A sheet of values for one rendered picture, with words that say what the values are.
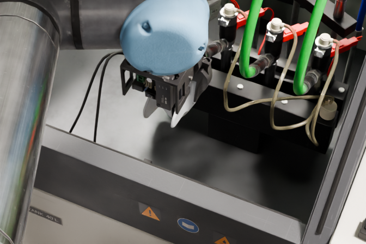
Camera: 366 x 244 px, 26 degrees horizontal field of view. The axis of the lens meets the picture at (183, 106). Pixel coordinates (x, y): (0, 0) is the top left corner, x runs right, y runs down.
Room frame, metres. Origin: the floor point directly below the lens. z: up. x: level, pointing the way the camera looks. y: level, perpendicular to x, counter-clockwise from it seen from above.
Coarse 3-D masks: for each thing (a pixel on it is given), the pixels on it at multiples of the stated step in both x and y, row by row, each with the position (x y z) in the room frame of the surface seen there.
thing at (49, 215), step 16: (32, 208) 0.78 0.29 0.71; (48, 208) 0.77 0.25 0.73; (64, 208) 0.75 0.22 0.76; (80, 208) 0.74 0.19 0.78; (32, 224) 0.79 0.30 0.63; (48, 224) 0.77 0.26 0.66; (64, 224) 0.76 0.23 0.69; (80, 224) 0.74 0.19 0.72; (96, 224) 0.73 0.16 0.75; (112, 224) 0.71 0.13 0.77; (32, 240) 0.80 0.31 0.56; (48, 240) 0.78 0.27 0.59; (64, 240) 0.76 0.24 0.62; (80, 240) 0.74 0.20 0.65; (96, 240) 0.73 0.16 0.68; (112, 240) 0.71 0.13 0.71; (128, 240) 0.70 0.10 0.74; (144, 240) 0.69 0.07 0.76; (160, 240) 0.67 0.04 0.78
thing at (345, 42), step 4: (340, 40) 0.86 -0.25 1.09; (344, 40) 0.86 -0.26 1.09; (348, 40) 0.87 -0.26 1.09; (352, 40) 0.87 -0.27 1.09; (356, 40) 0.87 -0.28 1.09; (340, 44) 0.85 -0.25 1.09; (344, 44) 0.86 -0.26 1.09; (348, 44) 0.86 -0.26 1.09; (352, 44) 0.86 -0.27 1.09; (356, 44) 0.87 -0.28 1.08; (332, 48) 0.85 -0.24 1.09; (340, 48) 0.85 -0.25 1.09; (344, 48) 0.85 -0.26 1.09; (348, 48) 0.85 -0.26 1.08; (332, 52) 0.84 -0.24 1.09; (340, 52) 0.85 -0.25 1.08; (332, 56) 0.84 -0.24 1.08
